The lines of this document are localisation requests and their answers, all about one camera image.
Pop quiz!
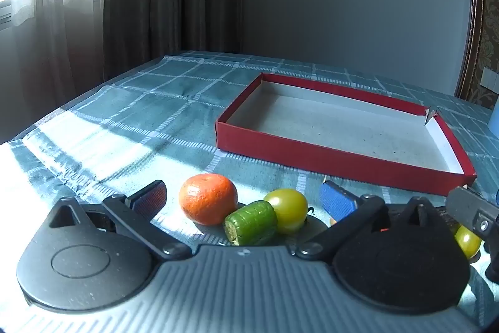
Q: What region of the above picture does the green cucumber piece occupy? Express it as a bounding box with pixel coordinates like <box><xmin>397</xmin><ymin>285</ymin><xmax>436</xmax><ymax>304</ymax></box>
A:
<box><xmin>224</xmin><ymin>200</ymin><xmax>278</xmax><ymax>246</ymax></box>

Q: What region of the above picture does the sheer white curtain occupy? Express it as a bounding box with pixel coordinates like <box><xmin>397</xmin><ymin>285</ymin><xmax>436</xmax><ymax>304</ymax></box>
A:
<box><xmin>0</xmin><ymin>0</ymin><xmax>109</xmax><ymax>143</ymax></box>

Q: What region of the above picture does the dark wooden frame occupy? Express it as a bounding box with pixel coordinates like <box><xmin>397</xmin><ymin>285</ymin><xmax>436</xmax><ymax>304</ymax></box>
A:
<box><xmin>454</xmin><ymin>0</ymin><xmax>499</xmax><ymax>110</ymax></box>

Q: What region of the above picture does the teal checkered tablecloth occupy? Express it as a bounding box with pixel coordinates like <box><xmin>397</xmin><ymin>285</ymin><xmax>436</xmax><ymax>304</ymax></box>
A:
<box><xmin>0</xmin><ymin>51</ymin><xmax>499</xmax><ymax>320</ymax></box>

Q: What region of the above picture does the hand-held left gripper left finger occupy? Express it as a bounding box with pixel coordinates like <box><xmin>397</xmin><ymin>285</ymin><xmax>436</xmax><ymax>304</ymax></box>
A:
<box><xmin>36</xmin><ymin>179</ymin><xmax>192</xmax><ymax>262</ymax></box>

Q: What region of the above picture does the window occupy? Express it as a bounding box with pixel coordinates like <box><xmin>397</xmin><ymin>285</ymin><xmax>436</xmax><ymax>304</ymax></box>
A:
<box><xmin>0</xmin><ymin>0</ymin><xmax>43</xmax><ymax>31</ymax></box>

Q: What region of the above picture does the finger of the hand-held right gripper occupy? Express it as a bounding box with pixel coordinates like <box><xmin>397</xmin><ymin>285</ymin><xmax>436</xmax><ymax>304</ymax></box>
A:
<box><xmin>445</xmin><ymin>185</ymin><xmax>499</xmax><ymax>242</ymax></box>
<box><xmin>483</xmin><ymin>242</ymin><xmax>499</xmax><ymax>278</ymax></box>

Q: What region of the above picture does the yellow-green tomato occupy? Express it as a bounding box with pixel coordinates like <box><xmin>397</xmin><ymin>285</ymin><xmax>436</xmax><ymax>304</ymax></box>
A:
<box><xmin>454</xmin><ymin>224</ymin><xmax>483</xmax><ymax>259</ymax></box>
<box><xmin>264</xmin><ymin>188</ymin><xmax>309</xmax><ymax>235</ymax></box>

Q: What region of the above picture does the shallow red cardboard box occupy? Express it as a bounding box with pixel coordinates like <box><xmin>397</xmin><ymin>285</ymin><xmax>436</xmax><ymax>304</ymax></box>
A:
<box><xmin>216</xmin><ymin>72</ymin><xmax>477</xmax><ymax>196</ymax></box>

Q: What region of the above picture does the orange mandarin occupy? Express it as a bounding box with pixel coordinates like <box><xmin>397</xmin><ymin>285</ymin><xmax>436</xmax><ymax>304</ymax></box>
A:
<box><xmin>179</xmin><ymin>173</ymin><xmax>238</xmax><ymax>226</ymax></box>

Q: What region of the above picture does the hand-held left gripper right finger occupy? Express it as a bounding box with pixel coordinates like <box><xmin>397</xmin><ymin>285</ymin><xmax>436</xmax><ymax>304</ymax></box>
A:
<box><xmin>289</xmin><ymin>179</ymin><xmax>450</xmax><ymax>262</ymax></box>

